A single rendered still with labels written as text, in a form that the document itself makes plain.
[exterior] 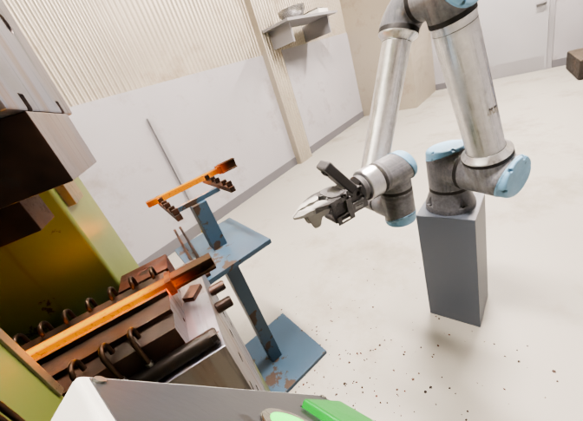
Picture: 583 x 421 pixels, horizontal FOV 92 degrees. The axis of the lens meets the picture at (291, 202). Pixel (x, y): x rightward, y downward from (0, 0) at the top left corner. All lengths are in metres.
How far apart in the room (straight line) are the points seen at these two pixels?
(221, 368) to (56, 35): 2.95
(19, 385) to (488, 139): 1.14
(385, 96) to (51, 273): 1.02
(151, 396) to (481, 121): 1.00
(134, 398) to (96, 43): 3.17
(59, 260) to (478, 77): 1.19
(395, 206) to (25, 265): 0.94
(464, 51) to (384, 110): 0.24
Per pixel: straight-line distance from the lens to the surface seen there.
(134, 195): 3.12
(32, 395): 0.51
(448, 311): 1.68
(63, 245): 0.89
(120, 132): 3.12
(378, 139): 0.94
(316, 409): 0.31
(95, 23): 3.34
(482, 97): 1.01
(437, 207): 1.32
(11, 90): 0.48
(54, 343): 0.73
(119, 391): 0.21
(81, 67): 3.18
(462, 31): 0.94
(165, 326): 0.60
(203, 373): 0.61
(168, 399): 0.22
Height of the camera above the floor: 1.31
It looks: 24 degrees down
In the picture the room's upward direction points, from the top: 19 degrees counter-clockwise
